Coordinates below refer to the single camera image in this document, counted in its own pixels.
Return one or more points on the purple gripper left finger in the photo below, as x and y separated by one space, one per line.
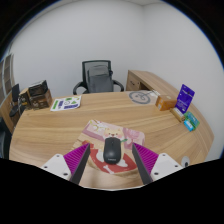
69 166

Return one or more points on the black leather armchair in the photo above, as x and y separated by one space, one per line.
5 139

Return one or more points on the black mesh office chair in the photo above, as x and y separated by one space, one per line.
97 77

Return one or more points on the green blue small box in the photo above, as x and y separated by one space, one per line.
191 122

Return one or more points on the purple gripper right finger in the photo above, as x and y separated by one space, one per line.
153 166

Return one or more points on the wooden bookshelf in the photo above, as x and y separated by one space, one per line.
7 80

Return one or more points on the orange cardboard box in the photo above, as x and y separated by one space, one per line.
165 102

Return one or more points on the large brown black box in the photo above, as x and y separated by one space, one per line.
39 95

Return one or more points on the black computer mouse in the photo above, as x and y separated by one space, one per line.
112 150

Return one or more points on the desk cable grommet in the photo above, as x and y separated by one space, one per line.
185 162

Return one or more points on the wooden side cabinet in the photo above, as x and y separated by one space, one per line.
144 80

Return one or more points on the wooden office desk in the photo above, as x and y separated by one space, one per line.
40 134

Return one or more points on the white green printed sheet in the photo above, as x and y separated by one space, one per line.
67 103

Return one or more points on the round grey logo sheet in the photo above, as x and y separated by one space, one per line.
142 97

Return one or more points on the purple sign stand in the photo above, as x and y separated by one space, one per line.
184 98

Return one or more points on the black visitor chair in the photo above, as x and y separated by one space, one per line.
15 97

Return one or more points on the cartoon dog mouse pad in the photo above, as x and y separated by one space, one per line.
96 132

